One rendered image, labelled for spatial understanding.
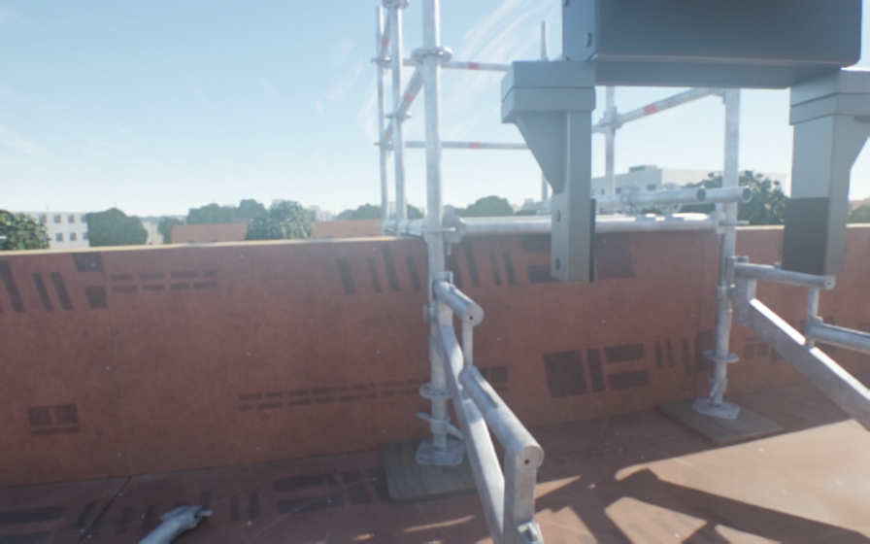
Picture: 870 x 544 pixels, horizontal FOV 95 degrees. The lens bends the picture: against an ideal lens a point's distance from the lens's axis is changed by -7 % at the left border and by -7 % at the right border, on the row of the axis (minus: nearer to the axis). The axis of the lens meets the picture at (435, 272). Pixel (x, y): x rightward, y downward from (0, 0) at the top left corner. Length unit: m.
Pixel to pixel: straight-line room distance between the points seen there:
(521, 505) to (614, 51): 0.71
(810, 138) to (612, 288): 1.41
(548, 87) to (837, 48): 0.14
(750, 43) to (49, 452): 1.78
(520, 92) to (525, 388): 1.44
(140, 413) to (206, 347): 0.29
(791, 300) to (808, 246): 2.04
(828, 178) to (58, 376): 1.68
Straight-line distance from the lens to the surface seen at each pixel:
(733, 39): 0.25
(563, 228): 0.22
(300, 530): 1.27
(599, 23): 0.22
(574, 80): 0.22
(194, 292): 1.44
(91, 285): 1.54
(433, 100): 1.30
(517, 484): 0.78
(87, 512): 1.58
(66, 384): 1.65
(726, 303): 1.85
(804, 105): 0.30
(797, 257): 0.29
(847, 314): 2.64
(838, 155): 0.29
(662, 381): 1.92
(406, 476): 1.37
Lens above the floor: 0.76
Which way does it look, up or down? 7 degrees down
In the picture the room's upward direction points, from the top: 1 degrees counter-clockwise
